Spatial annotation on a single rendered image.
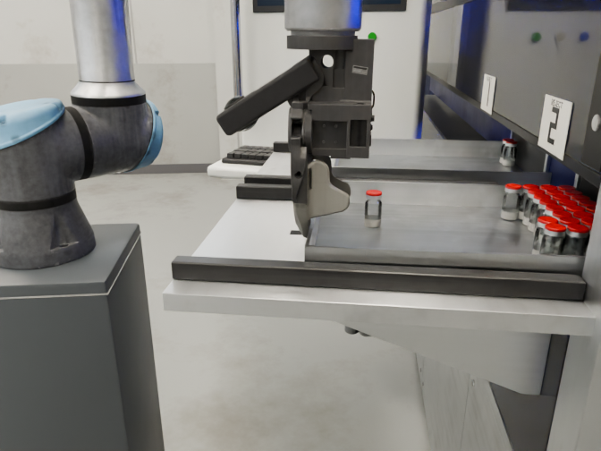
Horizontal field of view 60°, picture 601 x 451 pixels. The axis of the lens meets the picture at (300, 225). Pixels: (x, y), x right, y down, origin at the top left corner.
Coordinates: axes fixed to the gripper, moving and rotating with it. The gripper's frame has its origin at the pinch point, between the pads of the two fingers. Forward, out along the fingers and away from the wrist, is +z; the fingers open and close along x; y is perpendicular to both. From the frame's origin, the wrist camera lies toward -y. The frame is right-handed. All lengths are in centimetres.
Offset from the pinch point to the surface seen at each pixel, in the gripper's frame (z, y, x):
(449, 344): 12.4, 17.2, -2.5
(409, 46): -17, 17, 86
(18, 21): -28, -258, 346
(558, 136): -9.8, 27.5, 4.9
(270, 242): 3.6, -4.0, 3.1
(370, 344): 91, 13, 120
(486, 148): 1, 31, 54
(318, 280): 2.7, 2.8, -8.1
